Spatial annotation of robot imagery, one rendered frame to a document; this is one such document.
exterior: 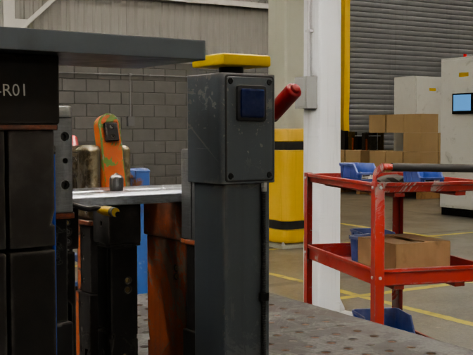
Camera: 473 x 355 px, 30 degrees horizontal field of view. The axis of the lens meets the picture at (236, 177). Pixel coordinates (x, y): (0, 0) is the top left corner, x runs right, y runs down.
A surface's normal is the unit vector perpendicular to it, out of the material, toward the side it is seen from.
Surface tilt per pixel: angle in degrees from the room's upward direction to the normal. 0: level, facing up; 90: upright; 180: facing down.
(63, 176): 90
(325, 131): 90
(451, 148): 90
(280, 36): 90
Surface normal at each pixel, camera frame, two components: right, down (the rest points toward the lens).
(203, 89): -0.81, 0.04
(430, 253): 0.41, 0.04
